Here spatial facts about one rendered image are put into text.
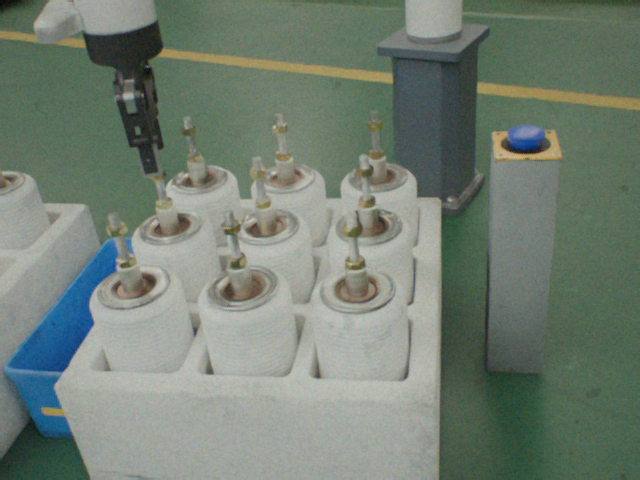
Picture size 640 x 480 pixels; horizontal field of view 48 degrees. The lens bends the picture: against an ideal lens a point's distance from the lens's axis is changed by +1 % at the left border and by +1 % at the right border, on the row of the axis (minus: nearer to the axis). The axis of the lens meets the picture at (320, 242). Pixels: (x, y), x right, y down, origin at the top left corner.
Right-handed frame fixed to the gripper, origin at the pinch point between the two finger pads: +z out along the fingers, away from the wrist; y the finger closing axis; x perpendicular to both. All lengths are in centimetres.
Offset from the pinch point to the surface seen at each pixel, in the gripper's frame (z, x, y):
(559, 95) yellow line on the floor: 35, -85, 76
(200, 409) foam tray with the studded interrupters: 19.5, -1.3, -21.0
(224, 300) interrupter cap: 9.7, -5.6, -16.7
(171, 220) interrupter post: 8.5, -0.4, -1.0
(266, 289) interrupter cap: 9.7, -9.9, -16.1
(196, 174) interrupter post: 8.5, -3.5, 10.1
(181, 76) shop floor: 35, 4, 131
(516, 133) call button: 2.1, -39.9, -5.7
